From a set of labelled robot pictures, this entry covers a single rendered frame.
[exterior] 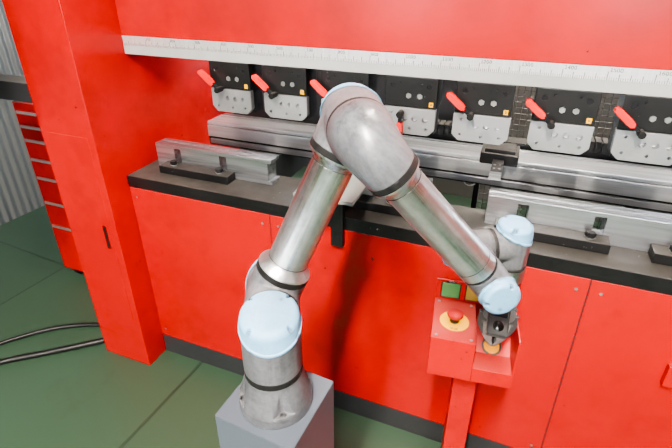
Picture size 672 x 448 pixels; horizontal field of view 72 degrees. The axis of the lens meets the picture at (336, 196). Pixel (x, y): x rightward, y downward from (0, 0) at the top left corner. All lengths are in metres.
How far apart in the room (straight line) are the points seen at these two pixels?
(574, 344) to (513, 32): 0.88
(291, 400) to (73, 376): 1.56
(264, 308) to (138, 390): 1.39
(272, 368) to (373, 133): 0.47
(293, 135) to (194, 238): 0.55
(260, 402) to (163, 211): 1.04
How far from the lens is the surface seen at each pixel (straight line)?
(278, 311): 0.90
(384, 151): 0.72
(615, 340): 1.55
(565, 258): 1.39
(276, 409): 0.98
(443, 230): 0.81
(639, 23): 1.32
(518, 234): 1.04
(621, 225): 1.48
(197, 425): 2.05
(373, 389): 1.87
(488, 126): 1.37
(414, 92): 1.36
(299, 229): 0.91
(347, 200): 1.27
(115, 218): 1.90
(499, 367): 1.26
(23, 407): 2.39
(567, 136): 1.37
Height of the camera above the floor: 1.58
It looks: 27 degrees down
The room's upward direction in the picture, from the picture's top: straight up
